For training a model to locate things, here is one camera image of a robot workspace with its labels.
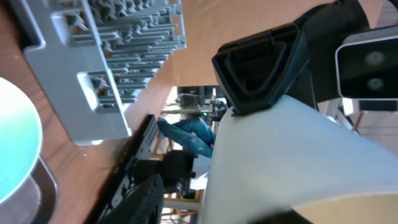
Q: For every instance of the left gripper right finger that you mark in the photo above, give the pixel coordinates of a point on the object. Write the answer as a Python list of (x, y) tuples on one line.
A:
[(288, 217)]

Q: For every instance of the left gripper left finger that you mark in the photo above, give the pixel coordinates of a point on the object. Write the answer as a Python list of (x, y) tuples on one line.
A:
[(143, 206)]

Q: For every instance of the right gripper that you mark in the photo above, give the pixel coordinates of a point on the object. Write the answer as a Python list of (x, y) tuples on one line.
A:
[(256, 71)]

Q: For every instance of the white bowl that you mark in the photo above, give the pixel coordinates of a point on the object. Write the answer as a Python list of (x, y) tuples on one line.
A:
[(292, 158)]

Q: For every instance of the blue bowl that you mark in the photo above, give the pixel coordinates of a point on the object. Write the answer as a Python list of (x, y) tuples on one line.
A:
[(21, 138)]

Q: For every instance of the grey dishwasher rack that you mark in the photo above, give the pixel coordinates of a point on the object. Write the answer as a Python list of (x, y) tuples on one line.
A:
[(93, 58)]

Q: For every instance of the person in blue jeans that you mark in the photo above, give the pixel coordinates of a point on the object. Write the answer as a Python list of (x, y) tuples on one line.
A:
[(193, 134)]

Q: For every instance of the brown serving tray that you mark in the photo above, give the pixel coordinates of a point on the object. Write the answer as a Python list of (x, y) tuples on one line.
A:
[(35, 201)]

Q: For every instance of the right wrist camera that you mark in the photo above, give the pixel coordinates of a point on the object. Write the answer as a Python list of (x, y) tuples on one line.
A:
[(366, 69)]

